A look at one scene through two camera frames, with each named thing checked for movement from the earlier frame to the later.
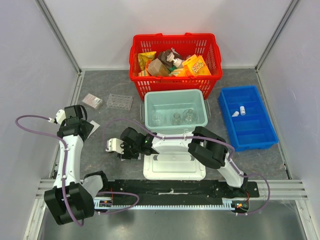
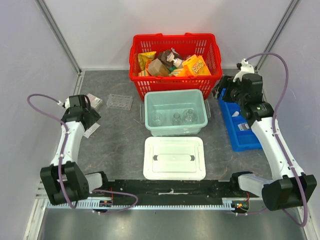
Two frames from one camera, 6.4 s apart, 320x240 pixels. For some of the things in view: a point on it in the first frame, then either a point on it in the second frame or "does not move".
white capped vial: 235,114 does not move
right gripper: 125,150 to 224,88
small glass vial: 176,119 does not move
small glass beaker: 157,118 does not move
